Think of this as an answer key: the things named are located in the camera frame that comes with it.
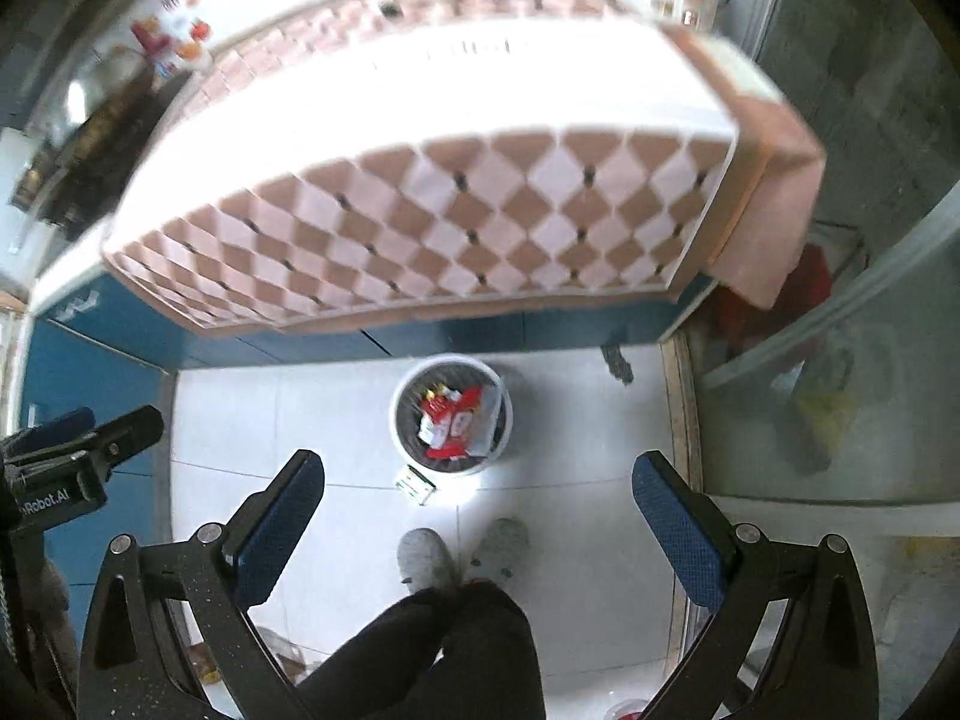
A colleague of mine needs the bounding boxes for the red snack wrapper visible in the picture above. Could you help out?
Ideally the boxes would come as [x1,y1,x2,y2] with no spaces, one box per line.
[420,383,483,460]

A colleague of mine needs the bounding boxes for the white round trash bin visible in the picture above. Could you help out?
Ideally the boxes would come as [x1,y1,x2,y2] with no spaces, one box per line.
[387,355,514,479]

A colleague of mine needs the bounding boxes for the black gas stove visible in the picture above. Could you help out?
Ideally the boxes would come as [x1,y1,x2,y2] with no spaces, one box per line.
[10,49,195,252]

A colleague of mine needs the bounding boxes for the left grey slipper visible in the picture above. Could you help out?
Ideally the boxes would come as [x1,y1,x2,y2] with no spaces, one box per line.
[397,528,459,595]

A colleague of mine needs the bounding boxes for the grey slipper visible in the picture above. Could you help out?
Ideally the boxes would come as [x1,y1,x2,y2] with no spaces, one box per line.
[397,528,459,595]
[466,518,529,587]

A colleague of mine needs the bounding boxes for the glass sliding door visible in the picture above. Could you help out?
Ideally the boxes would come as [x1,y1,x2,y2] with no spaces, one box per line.
[692,0,958,504]

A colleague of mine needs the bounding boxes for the small packet on floor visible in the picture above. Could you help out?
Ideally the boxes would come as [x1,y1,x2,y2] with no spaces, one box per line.
[395,465,438,507]

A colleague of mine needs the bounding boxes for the person's black trouser legs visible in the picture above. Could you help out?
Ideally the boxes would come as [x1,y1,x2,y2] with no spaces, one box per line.
[298,582,547,718]

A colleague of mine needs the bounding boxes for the right grey slipper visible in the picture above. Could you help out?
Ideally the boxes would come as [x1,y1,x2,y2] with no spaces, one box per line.
[466,518,529,587]

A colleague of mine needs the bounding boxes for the fruit picture carton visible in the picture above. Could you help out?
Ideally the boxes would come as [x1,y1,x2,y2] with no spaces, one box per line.
[130,0,212,78]

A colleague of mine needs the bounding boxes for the checkered pink table mat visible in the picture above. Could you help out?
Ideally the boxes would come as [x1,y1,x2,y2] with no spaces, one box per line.
[103,0,827,337]

